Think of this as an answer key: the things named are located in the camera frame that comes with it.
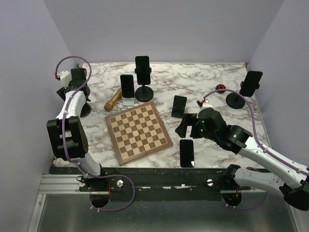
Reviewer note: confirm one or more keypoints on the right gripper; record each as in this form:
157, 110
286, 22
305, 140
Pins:
189, 119

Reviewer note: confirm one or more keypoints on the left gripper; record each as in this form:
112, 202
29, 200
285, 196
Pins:
61, 93

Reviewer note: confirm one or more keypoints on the phone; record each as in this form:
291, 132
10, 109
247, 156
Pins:
250, 83
143, 70
187, 154
127, 85

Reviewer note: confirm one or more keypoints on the black tall round-base stand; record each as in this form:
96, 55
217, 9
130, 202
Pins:
144, 93

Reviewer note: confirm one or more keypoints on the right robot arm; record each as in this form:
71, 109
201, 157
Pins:
284, 176

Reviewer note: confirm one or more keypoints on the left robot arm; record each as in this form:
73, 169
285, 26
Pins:
67, 136

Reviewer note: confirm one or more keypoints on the black folding phone stand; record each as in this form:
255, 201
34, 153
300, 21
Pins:
178, 107

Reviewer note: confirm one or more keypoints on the black right round-base stand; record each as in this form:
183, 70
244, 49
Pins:
235, 101

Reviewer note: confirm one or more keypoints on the white phone stand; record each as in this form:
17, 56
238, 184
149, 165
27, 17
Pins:
128, 101

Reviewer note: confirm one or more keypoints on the black red knob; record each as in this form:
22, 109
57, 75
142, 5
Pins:
220, 88

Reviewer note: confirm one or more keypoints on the wooden chessboard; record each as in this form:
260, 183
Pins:
137, 132

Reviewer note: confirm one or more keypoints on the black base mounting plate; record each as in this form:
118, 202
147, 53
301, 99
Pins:
156, 184

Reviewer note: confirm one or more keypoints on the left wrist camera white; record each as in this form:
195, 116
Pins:
64, 77

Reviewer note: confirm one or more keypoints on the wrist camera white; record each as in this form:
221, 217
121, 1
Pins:
204, 103
64, 77

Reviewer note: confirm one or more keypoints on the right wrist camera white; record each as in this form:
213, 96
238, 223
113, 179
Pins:
204, 103

